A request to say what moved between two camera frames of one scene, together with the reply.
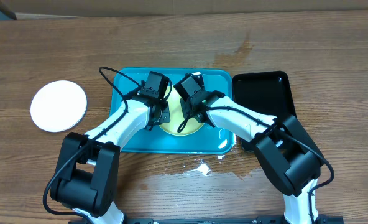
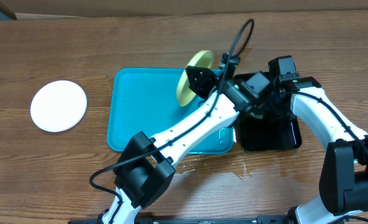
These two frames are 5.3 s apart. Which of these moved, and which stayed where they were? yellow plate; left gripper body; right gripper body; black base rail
Moved: right gripper body; yellow plate; left gripper body
Stayed: black base rail
